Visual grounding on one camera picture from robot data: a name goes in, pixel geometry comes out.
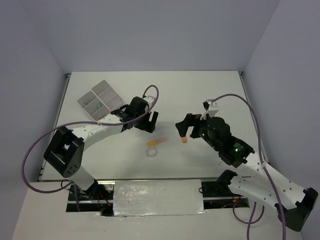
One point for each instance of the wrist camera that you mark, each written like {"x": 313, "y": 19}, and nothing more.
{"x": 211, "y": 108}
{"x": 150, "y": 100}

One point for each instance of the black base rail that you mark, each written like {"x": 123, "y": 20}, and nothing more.
{"x": 214, "y": 197}

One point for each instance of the silver foil panel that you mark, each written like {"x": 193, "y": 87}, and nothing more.
{"x": 157, "y": 198}

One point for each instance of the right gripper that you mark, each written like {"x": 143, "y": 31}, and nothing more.
{"x": 182, "y": 125}

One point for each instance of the white organizer right box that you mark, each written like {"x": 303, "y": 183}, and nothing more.
{"x": 107, "y": 95}

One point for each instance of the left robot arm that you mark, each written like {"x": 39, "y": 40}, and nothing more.
{"x": 65, "y": 150}

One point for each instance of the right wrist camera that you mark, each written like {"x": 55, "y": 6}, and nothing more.
{"x": 211, "y": 108}

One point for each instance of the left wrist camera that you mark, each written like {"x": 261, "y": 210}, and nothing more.
{"x": 150, "y": 100}

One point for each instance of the white organizer left box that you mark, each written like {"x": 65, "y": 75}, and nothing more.
{"x": 91, "y": 109}

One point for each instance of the orange pink highlighter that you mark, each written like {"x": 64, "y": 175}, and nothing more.
{"x": 157, "y": 141}

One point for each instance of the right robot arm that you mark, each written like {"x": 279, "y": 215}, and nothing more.
{"x": 249, "y": 176}

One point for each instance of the clear tape roll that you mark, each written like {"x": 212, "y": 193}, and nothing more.
{"x": 151, "y": 152}

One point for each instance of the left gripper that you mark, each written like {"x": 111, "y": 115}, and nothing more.
{"x": 148, "y": 126}

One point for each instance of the orange grey highlighter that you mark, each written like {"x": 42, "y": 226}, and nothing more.
{"x": 184, "y": 139}

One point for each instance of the white organizer box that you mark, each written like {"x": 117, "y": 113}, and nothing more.
{"x": 107, "y": 95}
{"x": 91, "y": 109}

